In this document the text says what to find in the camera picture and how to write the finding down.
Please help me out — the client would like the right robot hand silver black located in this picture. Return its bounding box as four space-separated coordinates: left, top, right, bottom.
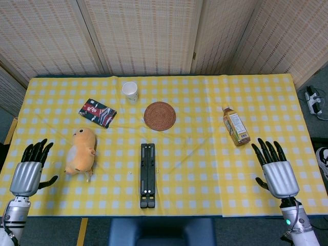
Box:
251 137 300 200

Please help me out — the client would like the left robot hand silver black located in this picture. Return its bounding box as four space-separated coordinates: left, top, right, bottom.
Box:
9 138 59 198

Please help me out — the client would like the black folding laptop stand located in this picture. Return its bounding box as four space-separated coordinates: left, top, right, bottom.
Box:
139 142 157 210

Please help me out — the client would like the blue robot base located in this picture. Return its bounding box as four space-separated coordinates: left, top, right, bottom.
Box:
108 217 217 246

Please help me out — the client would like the yellow white checkered tablecloth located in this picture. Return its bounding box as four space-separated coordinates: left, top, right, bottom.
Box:
0 73 328 218

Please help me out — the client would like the white black sneaker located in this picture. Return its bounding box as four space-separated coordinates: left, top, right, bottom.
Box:
315 147 328 181

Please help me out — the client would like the orange plush toy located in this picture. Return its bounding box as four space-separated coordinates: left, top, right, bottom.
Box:
64 127 97 182

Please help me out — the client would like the tea bottle yellow label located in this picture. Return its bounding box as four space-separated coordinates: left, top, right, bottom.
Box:
221 105 252 147

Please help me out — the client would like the white power strip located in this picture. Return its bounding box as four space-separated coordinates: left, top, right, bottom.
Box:
304 86 323 115

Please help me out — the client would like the beige woven screen panel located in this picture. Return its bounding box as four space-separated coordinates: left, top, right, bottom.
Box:
191 0 259 75
76 0 204 77
0 61 28 117
0 0 110 87
228 0 328 89

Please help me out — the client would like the dark printed snack packet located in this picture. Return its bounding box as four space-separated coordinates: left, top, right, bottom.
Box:
78 98 118 129

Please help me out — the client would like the white paper cup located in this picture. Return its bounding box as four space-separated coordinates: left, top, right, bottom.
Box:
121 81 139 104

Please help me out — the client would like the round brown woven coaster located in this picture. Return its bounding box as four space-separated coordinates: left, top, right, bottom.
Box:
143 101 177 132

